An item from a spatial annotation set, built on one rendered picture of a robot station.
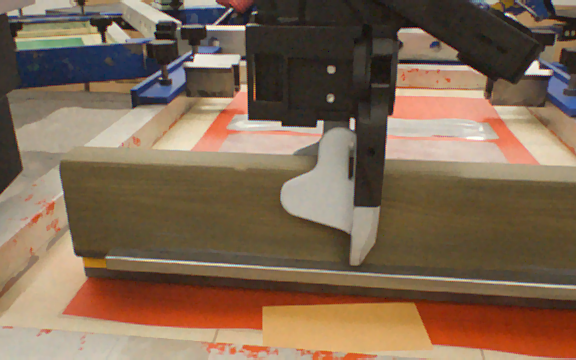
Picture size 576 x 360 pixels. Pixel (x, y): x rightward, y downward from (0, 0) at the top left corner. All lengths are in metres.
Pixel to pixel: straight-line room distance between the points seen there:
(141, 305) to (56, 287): 0.07
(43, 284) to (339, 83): 0.26
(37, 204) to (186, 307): 0.17
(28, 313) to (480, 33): 0.33
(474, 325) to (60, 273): 0.30
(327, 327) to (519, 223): 0.14
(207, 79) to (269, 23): 0.49
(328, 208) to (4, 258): 0.24
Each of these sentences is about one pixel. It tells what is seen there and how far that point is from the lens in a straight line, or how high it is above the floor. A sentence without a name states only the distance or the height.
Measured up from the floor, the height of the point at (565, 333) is 0.95.
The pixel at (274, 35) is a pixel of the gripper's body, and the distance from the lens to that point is 0.29.
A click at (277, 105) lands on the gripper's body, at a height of 1.10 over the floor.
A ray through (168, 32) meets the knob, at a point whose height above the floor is 1.03.
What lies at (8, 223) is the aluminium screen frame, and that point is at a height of 0.99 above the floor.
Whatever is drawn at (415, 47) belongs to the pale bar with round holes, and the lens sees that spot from 1.02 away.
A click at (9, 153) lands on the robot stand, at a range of 0.66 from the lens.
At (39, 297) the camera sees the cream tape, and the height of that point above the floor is 0.95.
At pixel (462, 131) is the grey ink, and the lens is 0.73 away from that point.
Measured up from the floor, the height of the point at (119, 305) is 0.95.
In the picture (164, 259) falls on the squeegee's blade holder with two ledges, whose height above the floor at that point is 0.99.
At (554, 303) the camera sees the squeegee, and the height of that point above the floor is 0.96.
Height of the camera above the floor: 1.18
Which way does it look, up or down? 24 degrees down
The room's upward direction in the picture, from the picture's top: straight up
